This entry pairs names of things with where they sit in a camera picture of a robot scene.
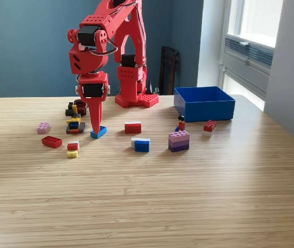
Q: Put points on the light blue lego brick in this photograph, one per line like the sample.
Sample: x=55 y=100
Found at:
x=102 y=131

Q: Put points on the white red yellow brick stack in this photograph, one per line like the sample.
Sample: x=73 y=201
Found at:
x=72 y=147

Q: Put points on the red lego brick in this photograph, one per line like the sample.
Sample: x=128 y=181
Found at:
x=51 y=141

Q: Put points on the blue plastic bin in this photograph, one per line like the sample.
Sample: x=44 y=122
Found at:
x=208 y=111

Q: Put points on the pink lego brick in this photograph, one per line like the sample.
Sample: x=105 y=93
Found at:
x=43 y=128

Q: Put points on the red lego toy figure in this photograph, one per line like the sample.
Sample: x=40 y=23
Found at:
x=181 y=125

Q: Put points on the dark red toy car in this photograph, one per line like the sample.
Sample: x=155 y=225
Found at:
x=79 y=107

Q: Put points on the yellow black toy digger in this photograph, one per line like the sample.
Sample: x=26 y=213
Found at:
x=75 y=126

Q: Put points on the red and white brick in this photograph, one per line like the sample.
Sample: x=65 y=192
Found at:
x=132 y=128

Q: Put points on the blue and white brick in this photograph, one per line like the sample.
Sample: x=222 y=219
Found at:
x=141 y=146

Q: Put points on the pink purple brick stack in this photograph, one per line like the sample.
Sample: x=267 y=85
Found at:
x=179 y=142

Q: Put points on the red brick on white brick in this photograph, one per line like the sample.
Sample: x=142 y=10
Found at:
x=209 y=126

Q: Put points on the grey window vent grille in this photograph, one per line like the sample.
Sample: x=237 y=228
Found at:
x=260 y=53

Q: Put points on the white window frame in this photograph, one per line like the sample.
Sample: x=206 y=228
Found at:
x=260 y=20

